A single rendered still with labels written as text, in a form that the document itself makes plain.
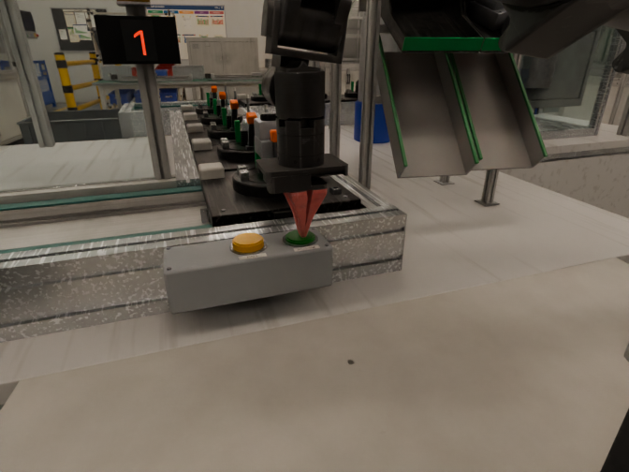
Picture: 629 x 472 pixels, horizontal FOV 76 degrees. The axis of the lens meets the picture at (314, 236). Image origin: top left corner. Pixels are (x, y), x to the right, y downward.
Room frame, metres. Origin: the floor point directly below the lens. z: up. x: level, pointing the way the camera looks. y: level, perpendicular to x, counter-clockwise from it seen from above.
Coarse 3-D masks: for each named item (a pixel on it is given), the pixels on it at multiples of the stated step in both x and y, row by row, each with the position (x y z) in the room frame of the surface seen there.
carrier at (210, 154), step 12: (240, 132) 0.97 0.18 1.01; (192, 144) 0.98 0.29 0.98; (204, 144) 0.98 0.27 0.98; (228, 144) 0.90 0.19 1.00; (240, 144) 0.95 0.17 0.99; (204, 156) 0.91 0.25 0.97; (216, 156) 0.91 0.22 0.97; (228, 156) 0.88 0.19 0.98; (240, 156) 0.87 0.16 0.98; (252, 156) 0.87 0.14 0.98; (228, 168) 0.81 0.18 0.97
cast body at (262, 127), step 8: (264, 112) 0.70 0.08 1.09; (272, 112) 0.70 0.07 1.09; (256, 120) 0.69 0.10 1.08; (264, 120) 0.68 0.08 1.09; (272, 120) 0.68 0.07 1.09; (256, 128) 0.69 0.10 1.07; (264, 128) 0.67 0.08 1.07; (272, 128) 0.68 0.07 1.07; (256, 136) 0.69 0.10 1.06; (264, 136) 0.67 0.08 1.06; (256, 144) 0.70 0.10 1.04; (264, 144) 0.66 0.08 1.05; (256, 152) 0.70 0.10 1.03; (264, 152) 0.66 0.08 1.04; (272, 152) 0.67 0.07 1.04
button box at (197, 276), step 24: (264, 240) 0.49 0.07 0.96; (168, 264) 0.42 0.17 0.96; (192, 264) 0.42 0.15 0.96; (216, 264) 0.42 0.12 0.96; (240, 264) 0.43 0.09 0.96; (264, 264) 0.44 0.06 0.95; (288, 264) 0.45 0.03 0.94; (312, 264) 0.46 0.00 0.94; (168, 288) 0.40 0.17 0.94; (192, 288) 0.41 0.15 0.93; (216, 288) 0.42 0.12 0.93; (240, 288) 0.43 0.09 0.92; (264, 288) 0.44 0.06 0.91; (288, 288) 0.45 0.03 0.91; (312, 288) 0.46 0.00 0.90
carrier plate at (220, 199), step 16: (208, 192) 0.66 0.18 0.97; (224, 192) 0.66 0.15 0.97; (208, 208) 0.60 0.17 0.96; (224, 208) 0.58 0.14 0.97; (240, 208) 0.58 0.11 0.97; (256, 208) 0.58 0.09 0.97; (272, 208) 0.58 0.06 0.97; (288, 208) 0.58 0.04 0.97; (320, 208) 0.60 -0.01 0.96; (336, 208) 0.61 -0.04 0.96; (352, 208) 0.62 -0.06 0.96; (224, 224) 0.55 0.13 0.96
